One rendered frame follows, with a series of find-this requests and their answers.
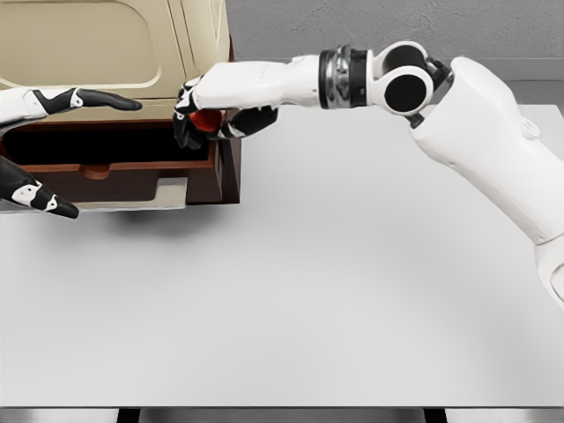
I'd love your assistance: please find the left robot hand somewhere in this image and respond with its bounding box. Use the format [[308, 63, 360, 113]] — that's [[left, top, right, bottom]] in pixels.
[[0, 86, 143, 220]]

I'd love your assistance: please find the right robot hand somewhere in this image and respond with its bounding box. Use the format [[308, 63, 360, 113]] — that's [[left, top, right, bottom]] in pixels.
[[172, 61, 288, 152]]

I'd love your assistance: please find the orange switch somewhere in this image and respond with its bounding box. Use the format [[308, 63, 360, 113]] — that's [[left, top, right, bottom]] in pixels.
[[189, 108, 226, 134]]

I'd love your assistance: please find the brown cabinet drawer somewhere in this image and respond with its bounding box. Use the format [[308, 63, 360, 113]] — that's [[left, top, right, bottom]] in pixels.
[[0, 117, 224, 212]]

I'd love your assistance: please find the cream and brown cabinet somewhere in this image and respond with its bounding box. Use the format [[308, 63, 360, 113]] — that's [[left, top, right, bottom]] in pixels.
[[0, 0, 243, 207]]

